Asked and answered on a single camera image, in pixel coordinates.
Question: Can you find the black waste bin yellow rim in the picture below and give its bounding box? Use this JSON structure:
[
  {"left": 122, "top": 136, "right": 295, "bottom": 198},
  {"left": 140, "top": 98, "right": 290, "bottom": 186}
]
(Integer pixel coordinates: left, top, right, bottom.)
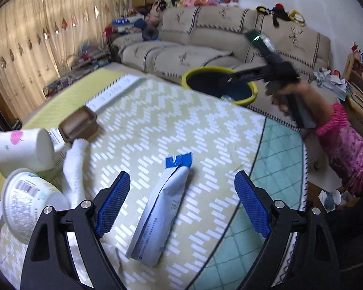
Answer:
[{"left": 181, "top": 66, "right": 258, "bottom": 106}]

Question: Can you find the blue white plush cushion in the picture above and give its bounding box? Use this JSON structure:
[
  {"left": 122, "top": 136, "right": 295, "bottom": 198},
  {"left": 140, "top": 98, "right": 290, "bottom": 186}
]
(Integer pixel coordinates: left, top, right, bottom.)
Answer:
[{"left": 112, "top": 16, "right": 147, "bottom": 35}]

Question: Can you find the silver blue pouch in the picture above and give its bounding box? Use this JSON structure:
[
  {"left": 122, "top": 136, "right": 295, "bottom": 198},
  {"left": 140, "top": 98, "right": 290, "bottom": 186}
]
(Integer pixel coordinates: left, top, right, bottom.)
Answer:
[{"left": 125, "top": 152, "right": 193, "bottom": 268}]

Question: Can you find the beige embroidered curtain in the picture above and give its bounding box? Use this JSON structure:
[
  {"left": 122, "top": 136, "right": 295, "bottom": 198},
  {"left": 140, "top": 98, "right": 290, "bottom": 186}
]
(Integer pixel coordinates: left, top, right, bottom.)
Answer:
[
  {"left": 0, "top": 0, "right": 61, "bottom": 127},
  {"left": 41, "top": 0, "right": 132, "bottom": 76}
]

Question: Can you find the person's right hand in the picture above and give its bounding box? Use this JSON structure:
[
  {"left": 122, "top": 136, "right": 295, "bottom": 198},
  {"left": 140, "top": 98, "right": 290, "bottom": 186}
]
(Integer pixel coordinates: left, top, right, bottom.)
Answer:
[{"left": 265, "top": 84, "right": 295, "bottom": 117}]

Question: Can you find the low glass table with books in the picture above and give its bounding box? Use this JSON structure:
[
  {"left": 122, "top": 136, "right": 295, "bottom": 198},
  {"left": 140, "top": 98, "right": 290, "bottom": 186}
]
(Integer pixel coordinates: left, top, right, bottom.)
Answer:
[{"left": 42, "top": 48, "right": 109, "bottom": 97}]

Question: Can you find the white sock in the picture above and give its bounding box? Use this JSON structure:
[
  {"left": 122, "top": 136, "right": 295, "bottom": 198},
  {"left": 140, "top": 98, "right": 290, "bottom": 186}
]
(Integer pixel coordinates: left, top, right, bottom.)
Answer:
[{"left": 62, "top": 139, "right": 121, "bottom": 275}]

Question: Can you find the dark round cushion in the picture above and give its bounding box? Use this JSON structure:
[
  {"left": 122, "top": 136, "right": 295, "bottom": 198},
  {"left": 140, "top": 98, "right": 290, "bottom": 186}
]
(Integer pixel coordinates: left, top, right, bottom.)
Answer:
[{"left": 142, "top": 26, "right": 159, "bottom": 41}]

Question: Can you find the black plush toy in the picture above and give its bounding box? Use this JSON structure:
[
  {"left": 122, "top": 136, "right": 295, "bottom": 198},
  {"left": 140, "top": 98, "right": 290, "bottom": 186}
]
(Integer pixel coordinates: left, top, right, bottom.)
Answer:
[{"left": 271, "top": 4, "right": 291, "bottom": 28}]

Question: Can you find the white paper cup pink print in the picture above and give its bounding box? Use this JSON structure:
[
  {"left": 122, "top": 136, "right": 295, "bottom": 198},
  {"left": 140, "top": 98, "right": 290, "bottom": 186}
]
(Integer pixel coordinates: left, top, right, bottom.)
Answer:
[{"left": 0, "top": 128, "right": 55, "bottom": 171}]

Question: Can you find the white yogurt tub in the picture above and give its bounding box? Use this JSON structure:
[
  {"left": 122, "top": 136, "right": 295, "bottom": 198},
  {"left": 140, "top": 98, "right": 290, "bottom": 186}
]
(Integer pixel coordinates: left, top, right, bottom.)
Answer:
[{"left": 1, "top": 168, "right": 70, "bottom": 245}]

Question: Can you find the brown plastic tray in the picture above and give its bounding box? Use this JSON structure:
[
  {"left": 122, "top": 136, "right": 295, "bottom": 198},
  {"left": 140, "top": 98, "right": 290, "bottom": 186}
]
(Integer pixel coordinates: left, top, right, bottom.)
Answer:
[{"left": 58, "top": 106, "right": 98, "bottom": 144}]

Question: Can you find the white barcode package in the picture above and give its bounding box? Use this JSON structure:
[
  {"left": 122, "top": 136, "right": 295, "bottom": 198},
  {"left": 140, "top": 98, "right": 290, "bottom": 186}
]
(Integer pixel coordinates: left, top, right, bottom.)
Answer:
[{"left": 48, "top": 128, "right": 68, "bottom": 160}]

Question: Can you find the blue white mug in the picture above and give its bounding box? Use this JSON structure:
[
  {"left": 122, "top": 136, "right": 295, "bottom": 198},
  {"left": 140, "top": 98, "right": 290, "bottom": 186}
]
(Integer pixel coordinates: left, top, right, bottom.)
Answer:
[{"left": 324, "top": 190, "right": 342, "bottom": 212}]

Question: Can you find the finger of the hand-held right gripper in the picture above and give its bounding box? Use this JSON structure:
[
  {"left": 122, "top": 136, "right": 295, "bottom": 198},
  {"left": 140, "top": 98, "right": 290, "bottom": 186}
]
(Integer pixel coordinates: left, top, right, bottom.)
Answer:
[{"left": 227, "top": 65, "right": 274, "bottom": 84}]

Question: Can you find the person's pink patterned clothing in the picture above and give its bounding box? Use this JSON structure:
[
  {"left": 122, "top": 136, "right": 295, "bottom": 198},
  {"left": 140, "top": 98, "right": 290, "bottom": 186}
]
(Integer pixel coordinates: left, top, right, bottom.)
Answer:
[{"left": 316, "top": 103, "right": 363, "bottom": 197}]

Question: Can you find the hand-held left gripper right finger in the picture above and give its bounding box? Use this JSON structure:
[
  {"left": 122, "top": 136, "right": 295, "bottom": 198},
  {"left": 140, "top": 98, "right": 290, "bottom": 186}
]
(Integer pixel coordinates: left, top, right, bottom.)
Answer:
[{"left": 234, "top": 171, "right": 341, "bottom": 290}]

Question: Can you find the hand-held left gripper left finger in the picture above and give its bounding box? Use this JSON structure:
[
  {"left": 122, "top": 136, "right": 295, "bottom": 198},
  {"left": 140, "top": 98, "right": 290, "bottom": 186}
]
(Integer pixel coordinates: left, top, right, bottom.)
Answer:
[{"left": 20, "top": 171, "right": 131, "bottom": 290}]

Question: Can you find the pile of papers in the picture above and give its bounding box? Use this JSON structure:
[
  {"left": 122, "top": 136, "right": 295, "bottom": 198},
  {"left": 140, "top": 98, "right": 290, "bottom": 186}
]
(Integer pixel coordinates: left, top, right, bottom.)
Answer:
[{"left": 313, "top": 68, "right": 348, "bottom": 102}]

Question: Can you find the green chevron tablecloth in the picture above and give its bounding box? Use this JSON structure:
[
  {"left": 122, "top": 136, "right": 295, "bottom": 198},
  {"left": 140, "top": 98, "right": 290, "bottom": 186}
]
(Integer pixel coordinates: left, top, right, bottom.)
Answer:
[{"left": 0, "top": 68, "right": 309, "bottom": 290}]

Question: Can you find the beige sofa with covers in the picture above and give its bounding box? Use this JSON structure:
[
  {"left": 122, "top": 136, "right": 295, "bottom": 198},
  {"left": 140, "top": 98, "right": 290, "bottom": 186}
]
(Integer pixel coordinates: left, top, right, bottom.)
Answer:
[{"left": 110, "top": 6, "right": 332, "bottom": 133}]

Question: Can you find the wooden toy shelf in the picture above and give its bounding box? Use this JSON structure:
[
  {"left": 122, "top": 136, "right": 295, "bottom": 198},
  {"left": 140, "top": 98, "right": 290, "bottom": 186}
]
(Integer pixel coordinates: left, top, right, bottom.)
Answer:
[{"left": 342, "top": 44, "right": 363, "bottom": 118}]

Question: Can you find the person's right forearm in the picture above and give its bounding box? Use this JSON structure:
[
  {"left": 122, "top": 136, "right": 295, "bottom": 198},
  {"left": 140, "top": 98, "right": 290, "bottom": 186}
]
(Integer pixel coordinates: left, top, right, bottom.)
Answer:
[{"left": 302, "top": 83, "right": 336, "bottom": 133}]

